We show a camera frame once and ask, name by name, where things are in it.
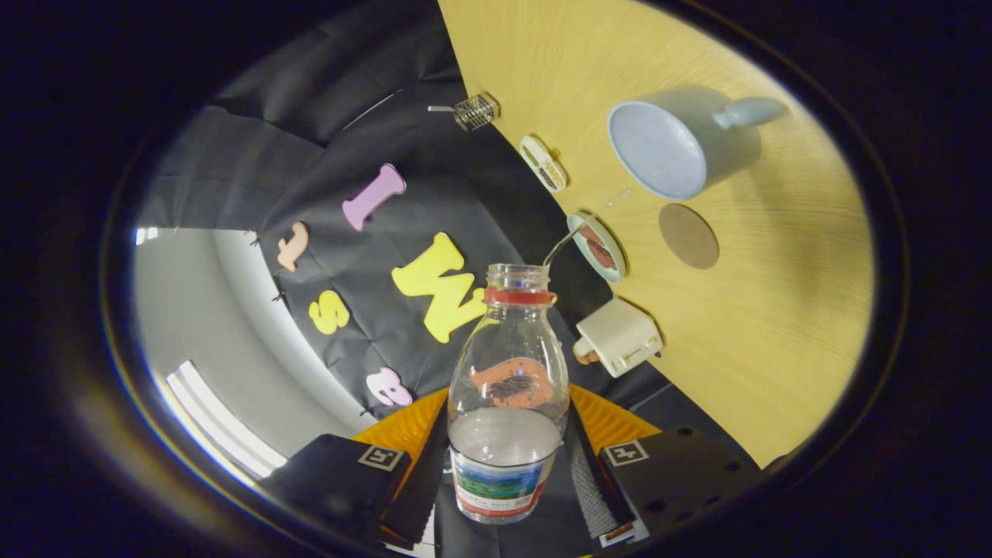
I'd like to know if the wooden table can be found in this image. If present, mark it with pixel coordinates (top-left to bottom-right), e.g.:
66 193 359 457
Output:
438 0 875 468

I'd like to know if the pale blue cup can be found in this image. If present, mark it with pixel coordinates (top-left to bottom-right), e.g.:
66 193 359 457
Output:
607 84 787 202

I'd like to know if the long ceiling light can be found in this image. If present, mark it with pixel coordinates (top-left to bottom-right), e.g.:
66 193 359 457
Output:
165 360 288 480

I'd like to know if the clear juice bottle red ring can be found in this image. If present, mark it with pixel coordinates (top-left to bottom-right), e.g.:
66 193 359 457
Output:
447 263 571 525

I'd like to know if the round brown coaster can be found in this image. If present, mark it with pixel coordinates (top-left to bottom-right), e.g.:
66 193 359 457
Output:
659 203 720 270

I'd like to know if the wire mesh holder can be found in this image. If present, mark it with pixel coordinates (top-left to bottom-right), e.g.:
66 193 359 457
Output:
453 92 501 132

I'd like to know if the white toaster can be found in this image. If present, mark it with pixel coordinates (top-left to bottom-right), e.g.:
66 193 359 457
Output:
576 298 664 379

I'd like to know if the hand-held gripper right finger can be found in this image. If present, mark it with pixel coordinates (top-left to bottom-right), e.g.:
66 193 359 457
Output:
568 384 764 549

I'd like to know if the pale green plate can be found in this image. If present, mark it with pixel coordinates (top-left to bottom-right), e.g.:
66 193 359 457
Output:
567 214 627 284

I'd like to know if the white divided snack tray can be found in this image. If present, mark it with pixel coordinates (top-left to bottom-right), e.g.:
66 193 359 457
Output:
518 136 568 193

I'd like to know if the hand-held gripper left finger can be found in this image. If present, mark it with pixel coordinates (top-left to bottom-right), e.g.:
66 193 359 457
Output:
260 387 450 547

